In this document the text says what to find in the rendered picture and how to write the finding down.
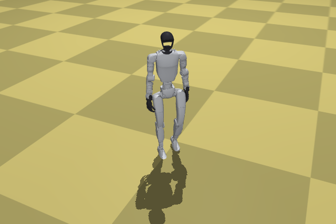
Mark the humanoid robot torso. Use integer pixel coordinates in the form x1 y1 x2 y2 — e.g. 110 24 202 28
155 49 179 99

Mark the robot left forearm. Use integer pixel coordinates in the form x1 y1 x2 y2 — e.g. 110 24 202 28
181 74 190 90

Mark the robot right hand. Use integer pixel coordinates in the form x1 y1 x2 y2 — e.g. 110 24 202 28
146 95 155 112

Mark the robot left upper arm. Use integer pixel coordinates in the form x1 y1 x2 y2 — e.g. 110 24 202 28
177 51 189 77

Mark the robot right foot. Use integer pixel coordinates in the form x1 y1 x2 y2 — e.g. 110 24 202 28
157 146 166 159

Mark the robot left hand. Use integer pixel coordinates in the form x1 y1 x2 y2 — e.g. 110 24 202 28
183 87 189 102

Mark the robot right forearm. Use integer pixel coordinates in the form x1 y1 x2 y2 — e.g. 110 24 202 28
145 74 153 99

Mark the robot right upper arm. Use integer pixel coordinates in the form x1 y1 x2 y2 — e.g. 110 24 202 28
147 53 157 81

